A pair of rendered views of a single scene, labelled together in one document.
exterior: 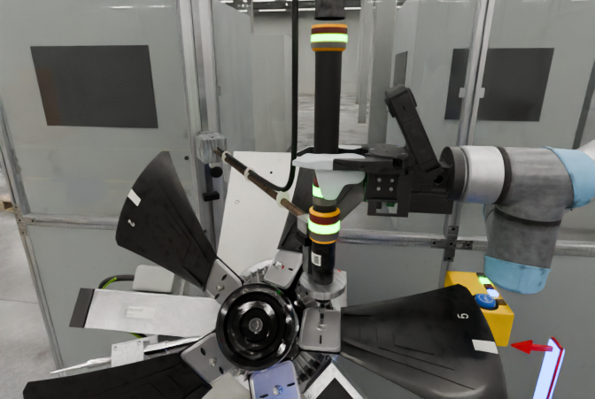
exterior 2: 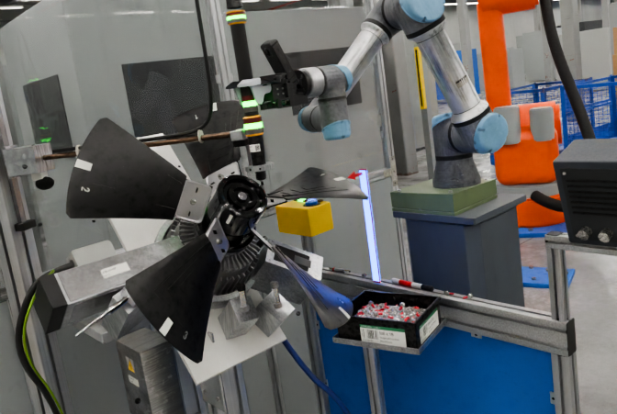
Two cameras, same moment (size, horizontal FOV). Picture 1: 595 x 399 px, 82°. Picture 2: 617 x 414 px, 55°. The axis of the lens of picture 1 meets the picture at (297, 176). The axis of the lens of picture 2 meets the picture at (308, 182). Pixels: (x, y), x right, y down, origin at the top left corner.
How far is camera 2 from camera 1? 109 cm
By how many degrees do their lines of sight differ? 47
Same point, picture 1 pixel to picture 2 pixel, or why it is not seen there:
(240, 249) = (137, 224)
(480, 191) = (318, 85)
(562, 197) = (343, 83)
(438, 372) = (331, 189)
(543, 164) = (332, 69)
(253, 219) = not seen: hidden behind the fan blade
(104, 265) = not seen: outside the picture
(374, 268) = not seen: hidden behind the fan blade
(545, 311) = (327, 252)
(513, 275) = (340, 128)
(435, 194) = (299, 94)
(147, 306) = (117, 263)
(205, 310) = (167, 247)
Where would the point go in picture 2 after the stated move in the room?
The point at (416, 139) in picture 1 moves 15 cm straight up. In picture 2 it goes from (286, 65) to (276, 1)
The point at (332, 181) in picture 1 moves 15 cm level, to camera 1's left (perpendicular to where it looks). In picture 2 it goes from (260, 92) to (208, 100)
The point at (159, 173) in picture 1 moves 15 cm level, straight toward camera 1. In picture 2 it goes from (107, 135) to (168, 128)
